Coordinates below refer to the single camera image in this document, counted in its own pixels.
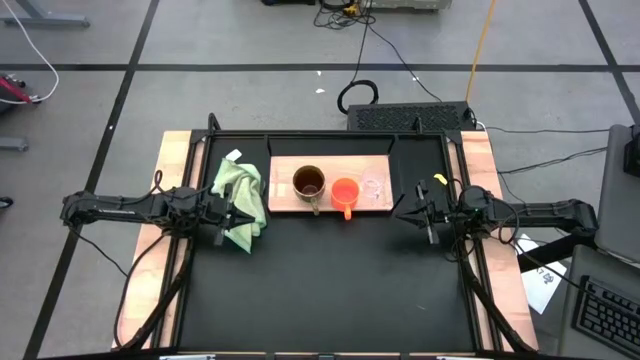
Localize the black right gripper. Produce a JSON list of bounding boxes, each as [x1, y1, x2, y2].
[[394, 179, 465, 246]]

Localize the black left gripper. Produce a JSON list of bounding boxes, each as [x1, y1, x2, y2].
[[198, 181, 258, 247]]

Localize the clear plastic cup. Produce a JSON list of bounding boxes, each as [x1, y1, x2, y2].
[[360, 166, 390, 202]]

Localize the orange plastic mug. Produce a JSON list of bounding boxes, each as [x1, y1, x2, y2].
[[330, 176, 362, 222]]

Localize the brown green ceramic mug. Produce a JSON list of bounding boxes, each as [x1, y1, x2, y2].
[[291, 164, 328, 217]]

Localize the light green cloth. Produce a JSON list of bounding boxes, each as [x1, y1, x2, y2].
[[210, 148, 269, 256]]

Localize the white paper sheet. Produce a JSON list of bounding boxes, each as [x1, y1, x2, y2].
[[516, 233, 569, 316]]

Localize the grey desk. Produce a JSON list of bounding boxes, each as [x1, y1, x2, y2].
[[557, 123, 640, 360]]

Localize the black keyboard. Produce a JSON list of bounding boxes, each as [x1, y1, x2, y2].
[[570, 274, 640, 359]]

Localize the black desk device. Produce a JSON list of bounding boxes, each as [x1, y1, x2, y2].
[[622, 124, 640, 178]]

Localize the red tool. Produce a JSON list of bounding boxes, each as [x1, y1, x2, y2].
[[0, 73, 42, 106]]

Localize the grey table leg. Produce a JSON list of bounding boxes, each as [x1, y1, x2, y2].
[[0, 0, 92, 29]]

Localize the black aluminium table frame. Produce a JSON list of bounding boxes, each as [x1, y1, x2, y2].
[[112, 112, 539, 360]]

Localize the coiled black cable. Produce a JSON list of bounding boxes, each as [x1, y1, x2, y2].
[[335, 78, 380, 116]]

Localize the tangled black cable bundle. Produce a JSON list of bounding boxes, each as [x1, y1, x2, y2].
[[311, 0, 377, 31]]

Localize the white floor cable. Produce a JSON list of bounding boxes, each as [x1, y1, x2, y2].
[[0, 0, 61, 106]]

